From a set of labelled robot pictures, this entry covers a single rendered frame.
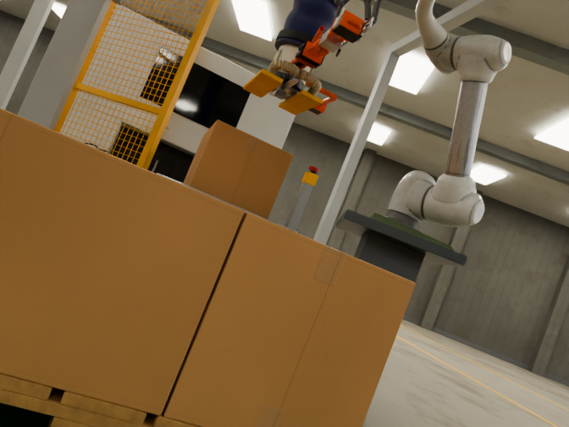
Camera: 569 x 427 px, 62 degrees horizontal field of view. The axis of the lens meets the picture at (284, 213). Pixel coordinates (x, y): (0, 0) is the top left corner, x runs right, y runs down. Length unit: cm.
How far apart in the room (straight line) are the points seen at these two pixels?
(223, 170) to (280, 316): 137
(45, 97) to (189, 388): 218
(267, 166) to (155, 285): 146
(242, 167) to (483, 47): 112
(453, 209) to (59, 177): 152
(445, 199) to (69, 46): 208
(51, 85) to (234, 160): 114
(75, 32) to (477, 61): 203
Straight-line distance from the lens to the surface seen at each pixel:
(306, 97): 205
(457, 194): 201
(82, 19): 295
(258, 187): 225
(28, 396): 94
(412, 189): 211
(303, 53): 194
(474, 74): 202
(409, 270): 204
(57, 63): 290
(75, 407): 94
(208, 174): 221
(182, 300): 88
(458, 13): 497
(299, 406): 100
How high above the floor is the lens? 50
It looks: 4 degrees up
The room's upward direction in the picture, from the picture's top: 22 degrees clockwise
